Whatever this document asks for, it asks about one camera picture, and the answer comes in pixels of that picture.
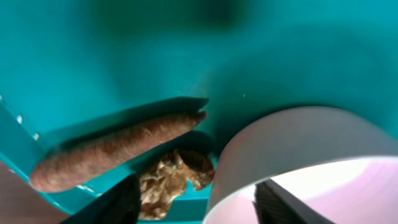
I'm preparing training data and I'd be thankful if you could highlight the small pink bowl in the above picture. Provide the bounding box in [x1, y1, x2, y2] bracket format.
[204, 106, 397, 223]

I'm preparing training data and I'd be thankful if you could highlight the golden crumpled food scrap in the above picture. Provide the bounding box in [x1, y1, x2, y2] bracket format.
[139, 149, 215, 220]

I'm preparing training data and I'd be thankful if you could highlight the teal plastic serving tray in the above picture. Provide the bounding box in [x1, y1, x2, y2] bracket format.
[1, 0, 397, 223]

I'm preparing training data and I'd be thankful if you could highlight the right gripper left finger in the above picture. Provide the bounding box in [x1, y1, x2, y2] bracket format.
[61, 174, 141, 224]

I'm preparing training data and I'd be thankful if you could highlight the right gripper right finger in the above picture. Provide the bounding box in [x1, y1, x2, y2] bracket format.
[253, 179, 333, 224]

